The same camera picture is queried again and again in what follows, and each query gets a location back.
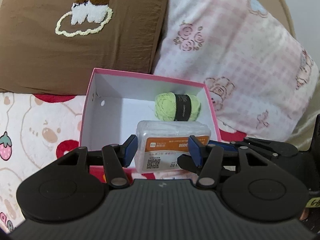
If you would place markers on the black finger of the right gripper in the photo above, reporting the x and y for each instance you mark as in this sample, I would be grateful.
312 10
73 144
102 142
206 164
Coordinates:
266 148

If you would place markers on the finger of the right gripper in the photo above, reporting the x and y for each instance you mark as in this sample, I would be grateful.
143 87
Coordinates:
228 166

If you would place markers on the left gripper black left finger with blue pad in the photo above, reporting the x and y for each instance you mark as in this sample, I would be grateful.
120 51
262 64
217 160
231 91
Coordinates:
77 183

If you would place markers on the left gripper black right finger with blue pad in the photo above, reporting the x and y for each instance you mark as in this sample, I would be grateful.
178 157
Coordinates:
259 190

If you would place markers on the clear plastic box orange label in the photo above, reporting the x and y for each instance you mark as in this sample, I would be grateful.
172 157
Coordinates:
160 143

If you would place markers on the green yarn ball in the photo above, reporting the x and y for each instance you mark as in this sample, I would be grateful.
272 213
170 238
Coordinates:
177 107

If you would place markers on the pink cardboard box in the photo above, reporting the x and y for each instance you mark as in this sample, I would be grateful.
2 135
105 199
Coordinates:
117 101

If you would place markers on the white red bear blanket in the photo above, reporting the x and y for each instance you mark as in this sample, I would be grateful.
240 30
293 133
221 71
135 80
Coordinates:
35 131

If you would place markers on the brown embroidered pillow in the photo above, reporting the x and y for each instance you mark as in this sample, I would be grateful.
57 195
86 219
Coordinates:
52 46

